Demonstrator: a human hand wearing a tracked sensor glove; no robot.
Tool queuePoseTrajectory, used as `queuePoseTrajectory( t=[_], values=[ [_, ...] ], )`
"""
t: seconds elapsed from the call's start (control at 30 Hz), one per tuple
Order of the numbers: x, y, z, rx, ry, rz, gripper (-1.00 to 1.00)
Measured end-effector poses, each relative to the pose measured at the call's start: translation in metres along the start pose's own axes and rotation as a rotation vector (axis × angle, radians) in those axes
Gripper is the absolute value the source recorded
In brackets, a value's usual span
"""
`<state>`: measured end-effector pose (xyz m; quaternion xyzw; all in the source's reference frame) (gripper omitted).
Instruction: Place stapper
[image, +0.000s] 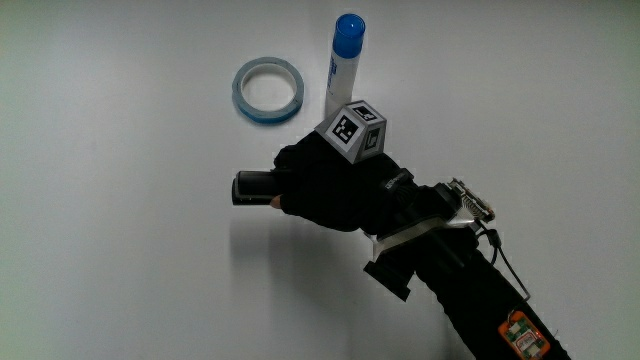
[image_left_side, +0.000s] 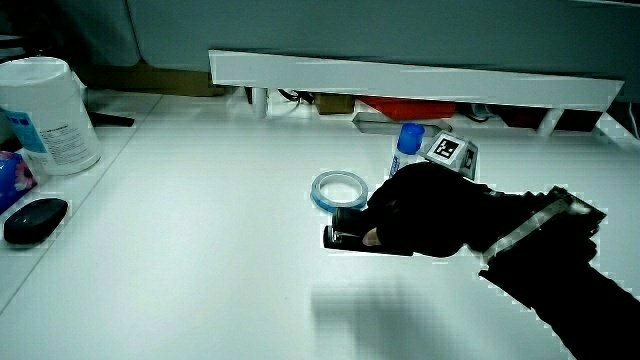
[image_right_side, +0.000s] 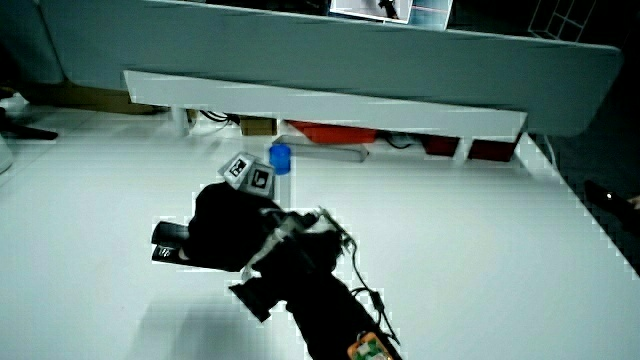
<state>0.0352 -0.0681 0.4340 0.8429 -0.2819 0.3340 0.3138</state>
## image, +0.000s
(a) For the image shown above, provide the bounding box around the black wrist sensor block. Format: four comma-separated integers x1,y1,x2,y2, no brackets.
363,245,417,303

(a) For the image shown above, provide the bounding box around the small wrist circuit board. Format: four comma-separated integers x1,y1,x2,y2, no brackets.
447,177,497,224

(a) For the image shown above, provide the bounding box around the white tube with blue cap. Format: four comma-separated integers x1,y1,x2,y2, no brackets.
323,13,367,119

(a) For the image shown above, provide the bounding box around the person's right hand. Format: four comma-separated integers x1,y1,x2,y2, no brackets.
269,99,419,235

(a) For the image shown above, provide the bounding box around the blue tape roll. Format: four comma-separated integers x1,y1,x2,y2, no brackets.
231,56,305,125

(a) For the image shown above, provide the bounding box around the black cable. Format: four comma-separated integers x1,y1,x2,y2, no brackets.
477,227,532,302

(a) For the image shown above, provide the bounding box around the black stapler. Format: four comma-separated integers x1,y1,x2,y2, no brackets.
231,169,285,207

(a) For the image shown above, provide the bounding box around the orange sensor board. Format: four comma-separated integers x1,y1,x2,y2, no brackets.
497,310,552,360

